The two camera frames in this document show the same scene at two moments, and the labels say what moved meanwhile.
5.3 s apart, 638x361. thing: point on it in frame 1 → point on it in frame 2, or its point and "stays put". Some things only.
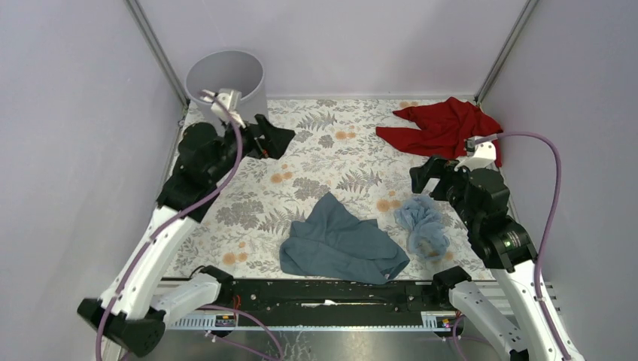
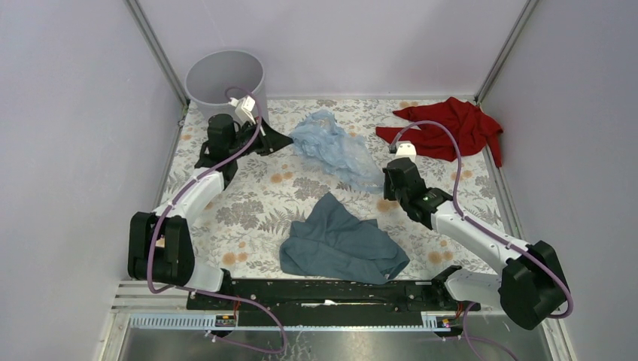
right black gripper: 433,167 → 387,193
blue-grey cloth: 331,242 stays put
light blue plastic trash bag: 421,216 → 323,139
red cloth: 445,125 stays put
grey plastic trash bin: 230,71 stays put
